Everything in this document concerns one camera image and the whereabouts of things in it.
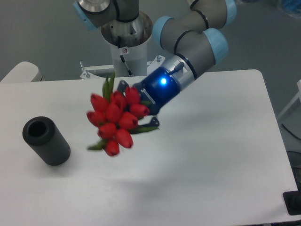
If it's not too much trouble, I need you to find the red tulip bouquet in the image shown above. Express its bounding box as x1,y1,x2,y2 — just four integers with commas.
86,74,151,157

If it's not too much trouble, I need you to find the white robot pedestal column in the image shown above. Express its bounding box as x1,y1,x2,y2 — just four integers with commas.
101,11,153,74

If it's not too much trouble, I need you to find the blue plastic bag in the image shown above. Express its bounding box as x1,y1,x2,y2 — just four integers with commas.
235,0,301,19

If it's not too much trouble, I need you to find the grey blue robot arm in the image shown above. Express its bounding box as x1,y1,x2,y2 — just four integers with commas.
73,0,237,134

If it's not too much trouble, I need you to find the black ribbed cylindrical vase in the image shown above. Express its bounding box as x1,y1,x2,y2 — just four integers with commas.
22,116,71,166

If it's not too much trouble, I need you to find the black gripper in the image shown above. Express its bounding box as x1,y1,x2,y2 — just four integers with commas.
117,65,183,131

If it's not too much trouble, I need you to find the white frame at right edge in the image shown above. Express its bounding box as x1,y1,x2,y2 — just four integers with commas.
277,80,301,123

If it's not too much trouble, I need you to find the black pedestal cable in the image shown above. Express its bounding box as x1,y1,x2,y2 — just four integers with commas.
117,35,135,77

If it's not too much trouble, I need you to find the white rounded side table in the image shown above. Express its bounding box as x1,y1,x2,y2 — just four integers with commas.
0,61,45,84

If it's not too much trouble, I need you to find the white pedestal base frame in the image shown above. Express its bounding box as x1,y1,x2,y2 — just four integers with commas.
79,55,166,80

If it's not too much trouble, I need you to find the black floor cable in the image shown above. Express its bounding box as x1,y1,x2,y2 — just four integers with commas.
281,124,301,140

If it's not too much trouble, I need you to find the black device at table edge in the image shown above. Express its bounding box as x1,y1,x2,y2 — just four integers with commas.
283,191,301,216

